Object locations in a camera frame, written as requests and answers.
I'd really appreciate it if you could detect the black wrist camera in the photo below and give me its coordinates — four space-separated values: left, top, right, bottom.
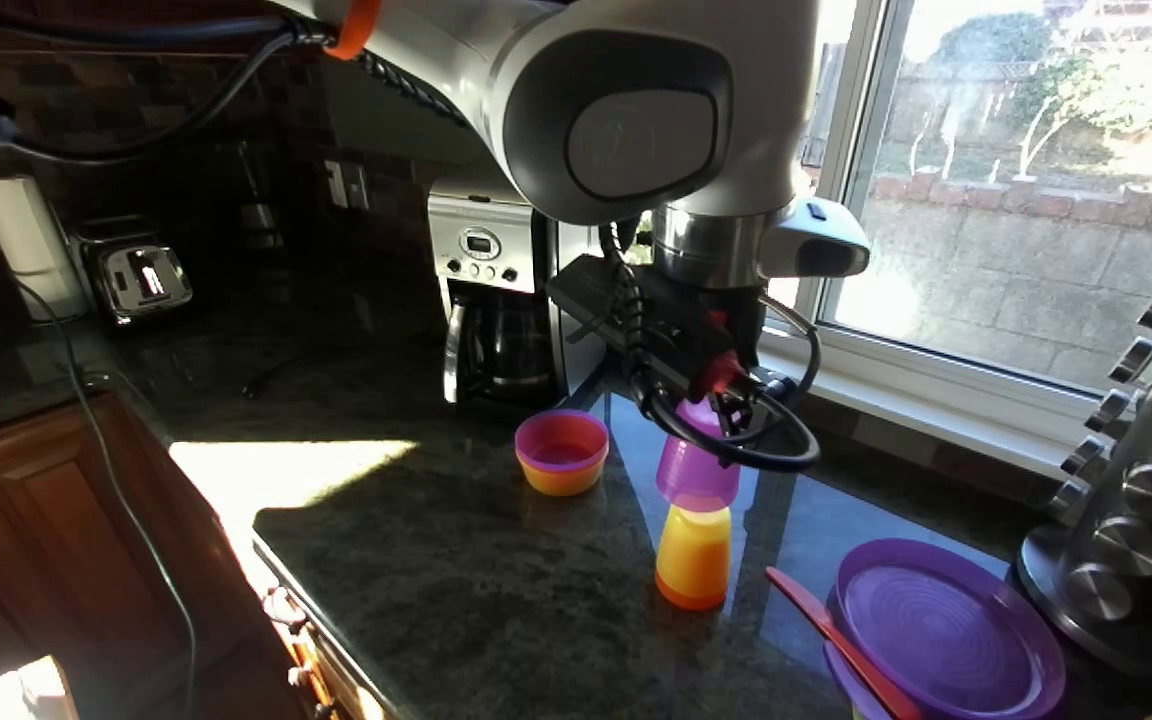
543 250 648 357

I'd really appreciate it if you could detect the white countertop canister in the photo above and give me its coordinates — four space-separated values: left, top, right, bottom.
0 171 95 324

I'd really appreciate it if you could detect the purple plastic plate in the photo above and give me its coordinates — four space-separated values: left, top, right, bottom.
823 535 1070 720

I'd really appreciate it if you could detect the brown wooden cabinet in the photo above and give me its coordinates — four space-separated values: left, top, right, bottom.
0 393 268 720

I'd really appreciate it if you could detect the metal spice rack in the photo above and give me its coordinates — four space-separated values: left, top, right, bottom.
1011 256 1152 687

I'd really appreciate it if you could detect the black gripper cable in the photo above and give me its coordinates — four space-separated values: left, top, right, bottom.
636 292 828 477

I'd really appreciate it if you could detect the pink plastic bowl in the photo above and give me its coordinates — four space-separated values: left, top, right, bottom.
511 402 617 477

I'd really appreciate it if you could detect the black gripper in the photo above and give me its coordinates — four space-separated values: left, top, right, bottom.
622 278 798 467

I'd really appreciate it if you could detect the red plastic utensil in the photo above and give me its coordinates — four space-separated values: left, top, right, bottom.
764 565 926 720

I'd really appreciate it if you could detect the orange yellow plastic cup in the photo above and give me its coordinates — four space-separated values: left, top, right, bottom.
651 501 737 598

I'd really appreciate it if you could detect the white window frame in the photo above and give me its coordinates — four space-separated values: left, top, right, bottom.
758 0 1152 478

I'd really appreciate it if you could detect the purple plastic cup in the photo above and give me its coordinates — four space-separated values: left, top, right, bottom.
651 394 745 516

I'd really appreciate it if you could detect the silver toaster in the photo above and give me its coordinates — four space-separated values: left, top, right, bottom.
75 230 195 328

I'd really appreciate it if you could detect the black power cord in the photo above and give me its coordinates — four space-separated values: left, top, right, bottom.
10 274 203 720

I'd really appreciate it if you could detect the silver black coffee maker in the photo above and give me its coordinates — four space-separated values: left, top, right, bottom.
424 183 609 414

